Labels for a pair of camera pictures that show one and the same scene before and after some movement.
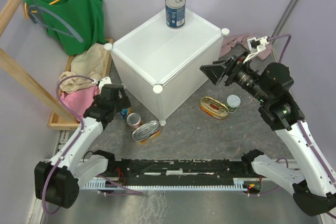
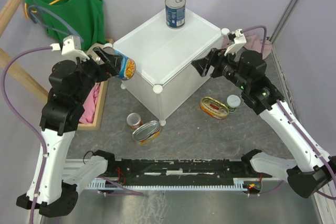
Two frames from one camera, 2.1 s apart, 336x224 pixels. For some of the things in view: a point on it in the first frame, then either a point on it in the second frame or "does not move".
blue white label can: [124, 112] -> [127, 66]
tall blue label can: [175, 4] does not move
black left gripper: [124, 102] -> [111, 62]
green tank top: [72, 12] does not move
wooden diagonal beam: [10, 64] does not move
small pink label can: [134, 120] does not move
